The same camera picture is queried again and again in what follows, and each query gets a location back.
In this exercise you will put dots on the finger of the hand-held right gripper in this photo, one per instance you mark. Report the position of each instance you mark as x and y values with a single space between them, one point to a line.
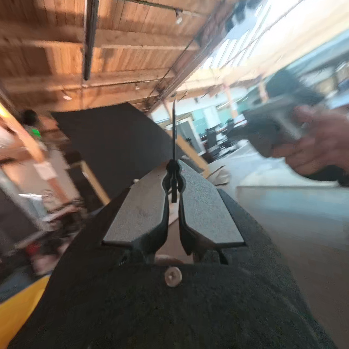
261 114
259 141

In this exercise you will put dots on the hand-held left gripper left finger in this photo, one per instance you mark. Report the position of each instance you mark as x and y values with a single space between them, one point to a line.
141 212

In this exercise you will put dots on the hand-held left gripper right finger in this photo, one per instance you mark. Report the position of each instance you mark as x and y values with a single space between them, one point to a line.
210 212

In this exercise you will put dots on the thin black strip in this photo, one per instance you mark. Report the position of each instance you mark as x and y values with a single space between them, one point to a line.
174 152

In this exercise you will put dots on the person's right hand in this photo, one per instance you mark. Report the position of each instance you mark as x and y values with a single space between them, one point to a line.
327 139

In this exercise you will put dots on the glossy flat tile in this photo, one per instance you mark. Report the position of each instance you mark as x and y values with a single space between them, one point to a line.
220 176

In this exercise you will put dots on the row of black office chairs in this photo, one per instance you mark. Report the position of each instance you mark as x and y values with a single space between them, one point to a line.
211 136

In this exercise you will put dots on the white ceiling spotlight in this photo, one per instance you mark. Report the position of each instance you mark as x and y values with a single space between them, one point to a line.
66 96
178 17
137 86

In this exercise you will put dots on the yellow plastic bin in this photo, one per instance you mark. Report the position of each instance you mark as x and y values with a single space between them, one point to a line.
16 313

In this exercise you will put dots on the black ceiling track fixture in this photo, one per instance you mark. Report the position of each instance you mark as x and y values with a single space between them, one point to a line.
91 41

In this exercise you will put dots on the black board with wooden frame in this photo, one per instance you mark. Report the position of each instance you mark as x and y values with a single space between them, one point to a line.
109 141

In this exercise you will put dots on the white paper wall sign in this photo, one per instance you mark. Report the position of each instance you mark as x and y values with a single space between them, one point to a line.
46 170

